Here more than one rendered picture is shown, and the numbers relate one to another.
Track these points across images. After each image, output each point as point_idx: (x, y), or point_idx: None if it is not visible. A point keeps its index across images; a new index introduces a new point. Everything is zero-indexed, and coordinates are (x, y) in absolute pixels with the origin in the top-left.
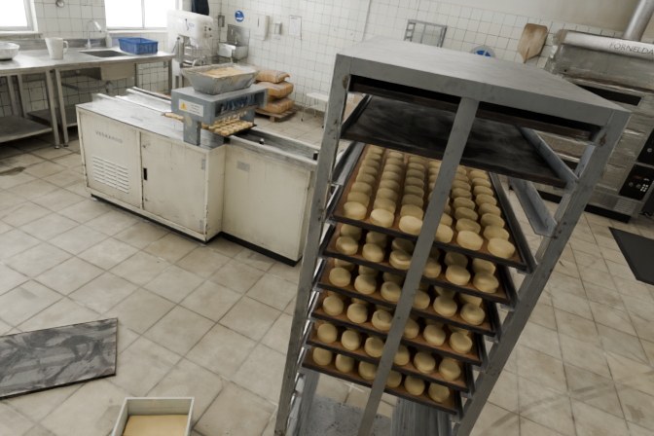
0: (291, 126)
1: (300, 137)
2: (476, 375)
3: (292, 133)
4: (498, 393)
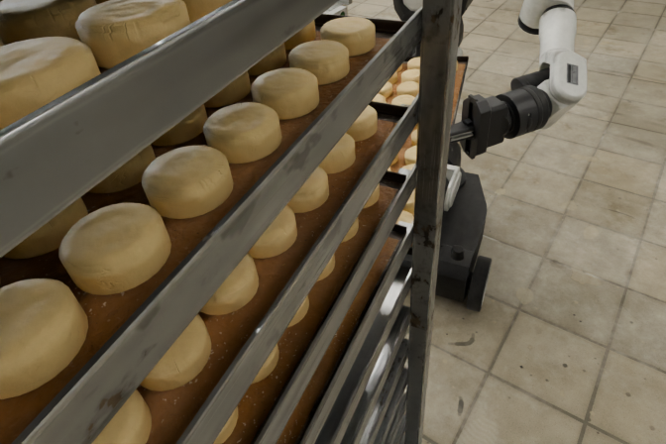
0: None
1: None
2: (617, 389)
3: None
4: (663, 431)
